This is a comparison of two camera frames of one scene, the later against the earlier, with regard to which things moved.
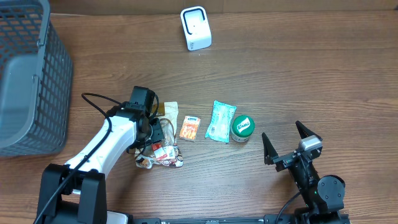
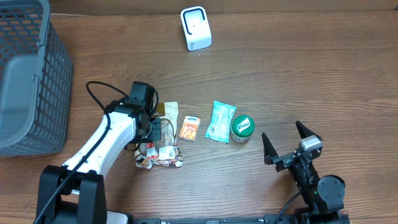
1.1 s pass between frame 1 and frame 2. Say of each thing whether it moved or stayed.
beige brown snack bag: stayed
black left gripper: stayed
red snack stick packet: moved
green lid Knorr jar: stayed
